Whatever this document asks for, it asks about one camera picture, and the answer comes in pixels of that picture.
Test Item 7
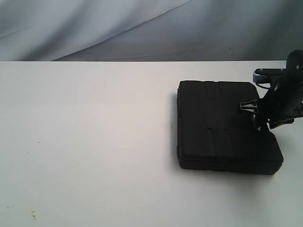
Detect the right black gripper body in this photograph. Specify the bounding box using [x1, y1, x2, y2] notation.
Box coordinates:
[238, 75, 303, 130]

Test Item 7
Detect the black plastic tool case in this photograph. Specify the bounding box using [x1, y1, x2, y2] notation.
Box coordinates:
[177, 80, 284, 175]

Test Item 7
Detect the right silver black robot arm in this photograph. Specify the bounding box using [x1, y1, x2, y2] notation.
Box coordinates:
[240, 50, 303, 130]

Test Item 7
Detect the grey backdrop cloth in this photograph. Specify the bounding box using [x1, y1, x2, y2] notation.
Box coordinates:
[0, 0, 303, 61]

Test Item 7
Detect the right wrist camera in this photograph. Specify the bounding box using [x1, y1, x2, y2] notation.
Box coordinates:
[253, 69, 287, 84]

